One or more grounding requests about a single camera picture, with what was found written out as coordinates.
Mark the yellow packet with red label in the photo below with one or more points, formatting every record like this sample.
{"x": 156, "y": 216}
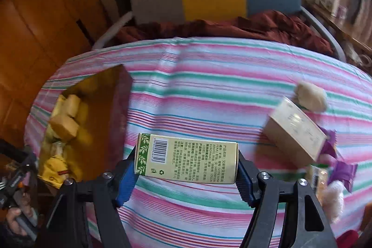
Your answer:
{"x": 53, "y": 174}

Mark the wooden side desk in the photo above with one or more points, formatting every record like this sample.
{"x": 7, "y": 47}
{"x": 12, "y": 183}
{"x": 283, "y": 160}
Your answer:
{"x": 348, "y": 30}

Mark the purple snack packet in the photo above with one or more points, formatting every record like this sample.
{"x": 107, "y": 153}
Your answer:
{"x": 327, "y": 146}
{"x": 343, "y": 176}

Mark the person's left hand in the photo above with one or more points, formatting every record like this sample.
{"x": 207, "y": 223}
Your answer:
{"x": 14, "y": 220}

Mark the clear snack packet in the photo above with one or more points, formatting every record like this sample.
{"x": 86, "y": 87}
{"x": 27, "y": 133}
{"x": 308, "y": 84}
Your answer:
{"x": 319, "y": 181}

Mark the striped tablecloth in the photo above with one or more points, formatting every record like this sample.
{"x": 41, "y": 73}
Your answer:
{"x": 218, "y": 76}

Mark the wooden wardrobe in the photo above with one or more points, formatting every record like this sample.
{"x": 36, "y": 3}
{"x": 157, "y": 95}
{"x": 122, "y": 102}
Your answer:
{"x": 43, "y": 18}

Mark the cream and green carton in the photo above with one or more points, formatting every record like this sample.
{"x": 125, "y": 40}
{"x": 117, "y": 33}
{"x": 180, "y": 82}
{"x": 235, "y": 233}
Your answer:
{"x": 189, "y": 158}

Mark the gold tin box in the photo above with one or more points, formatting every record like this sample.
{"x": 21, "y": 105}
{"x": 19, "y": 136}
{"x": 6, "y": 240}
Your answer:
{"x": 96, "y": 120}

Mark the tan round fuzzy item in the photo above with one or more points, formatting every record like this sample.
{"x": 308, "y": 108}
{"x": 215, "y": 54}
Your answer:
{"x": 312, "y": 95}

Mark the white fluffy item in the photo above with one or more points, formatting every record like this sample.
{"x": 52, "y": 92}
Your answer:
{"x": 333, "y": 201}

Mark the pink patterned curtain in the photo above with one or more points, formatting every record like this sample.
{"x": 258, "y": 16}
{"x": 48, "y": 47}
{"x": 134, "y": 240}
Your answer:
{"x": 363, "y": 4}

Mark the small purple jar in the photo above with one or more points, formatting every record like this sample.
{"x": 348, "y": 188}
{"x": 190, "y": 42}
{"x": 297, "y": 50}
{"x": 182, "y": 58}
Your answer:
{"x": 342, "y": 11}

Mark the maroon cloth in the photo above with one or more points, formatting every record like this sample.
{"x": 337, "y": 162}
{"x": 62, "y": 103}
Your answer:
{"x": 232, "y": 28}

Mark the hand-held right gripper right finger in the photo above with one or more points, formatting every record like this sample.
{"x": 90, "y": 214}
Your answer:
{"x": 245, "y": 190}

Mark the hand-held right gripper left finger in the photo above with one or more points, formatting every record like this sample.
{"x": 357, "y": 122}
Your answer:
{"x": 126, "y": 181}

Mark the beige cardboard box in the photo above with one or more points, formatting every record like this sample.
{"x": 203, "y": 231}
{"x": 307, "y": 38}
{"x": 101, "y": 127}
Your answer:
{"x": 296, "y": 131}

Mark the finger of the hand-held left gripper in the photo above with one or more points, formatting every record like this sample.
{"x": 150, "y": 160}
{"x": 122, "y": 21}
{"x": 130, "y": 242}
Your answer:
{"x": 10, "y": 150}
{"x": 28, "y": 162}

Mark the red plaid garment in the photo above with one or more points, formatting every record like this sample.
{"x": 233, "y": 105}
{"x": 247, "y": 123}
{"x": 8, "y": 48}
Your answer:
{"x": 353, "y": 240}

